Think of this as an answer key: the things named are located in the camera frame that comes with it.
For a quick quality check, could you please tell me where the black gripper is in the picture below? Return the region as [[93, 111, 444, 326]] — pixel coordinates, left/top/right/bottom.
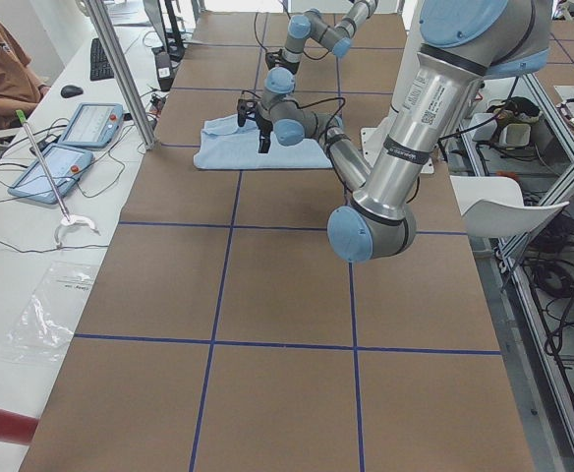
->
[[265, 48, 297, 74], [236, 98, 273, 153]]

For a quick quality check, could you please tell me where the light blue button shirt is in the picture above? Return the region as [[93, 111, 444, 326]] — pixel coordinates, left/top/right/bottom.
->
[[193, 115, 336, 171]]

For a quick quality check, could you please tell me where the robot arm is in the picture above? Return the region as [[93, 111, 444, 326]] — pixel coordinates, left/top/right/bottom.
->
[[237, 1, 552, 263], [265, 0, 378, 74]]

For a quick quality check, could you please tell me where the black power adapter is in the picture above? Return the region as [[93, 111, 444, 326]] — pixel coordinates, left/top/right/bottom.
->
[[154, 50, 175, 91]]

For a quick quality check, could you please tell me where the upper blue teach pendant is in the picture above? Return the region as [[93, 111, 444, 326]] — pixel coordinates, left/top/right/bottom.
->
[[58, 102, 124, 149]]

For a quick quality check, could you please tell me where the blue teach pendant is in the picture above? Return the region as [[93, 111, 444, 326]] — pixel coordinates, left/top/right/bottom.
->
[[58, 102, 124, 149], [8, 144, 93, 205]]

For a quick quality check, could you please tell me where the black keyboard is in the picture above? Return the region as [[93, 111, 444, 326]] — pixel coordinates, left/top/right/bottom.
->
[[89, 37, 114, 82]]

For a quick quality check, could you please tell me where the lower blue teach pendant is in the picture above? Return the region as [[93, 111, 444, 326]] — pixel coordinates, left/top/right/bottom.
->
[[8, 144, 93, 205]]

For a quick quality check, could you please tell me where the black computer mouse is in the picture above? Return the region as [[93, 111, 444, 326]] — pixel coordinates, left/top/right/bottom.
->
[[60, 85, 84, 98]]

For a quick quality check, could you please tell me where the white chair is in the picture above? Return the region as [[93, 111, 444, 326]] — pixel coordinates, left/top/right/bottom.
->
[[450, 175, 569, 238]]

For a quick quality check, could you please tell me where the rod with white hook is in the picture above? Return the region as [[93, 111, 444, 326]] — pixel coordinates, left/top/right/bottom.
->
[[16, 109, 99, 249]]

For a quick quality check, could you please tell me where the clear plastic bag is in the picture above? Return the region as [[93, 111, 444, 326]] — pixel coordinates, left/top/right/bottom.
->
[[0, 262, 100, 366]]

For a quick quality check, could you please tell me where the red cylinder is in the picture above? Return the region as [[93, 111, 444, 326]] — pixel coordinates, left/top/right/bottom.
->
[[0, 408, 38, 445]]

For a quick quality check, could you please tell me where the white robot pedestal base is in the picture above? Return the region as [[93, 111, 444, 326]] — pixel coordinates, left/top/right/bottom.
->
[[360, 128, 434, 174]]

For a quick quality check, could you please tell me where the aluminium frame post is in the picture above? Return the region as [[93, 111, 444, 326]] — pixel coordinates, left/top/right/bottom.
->
[[85, 1, 156, 151]]

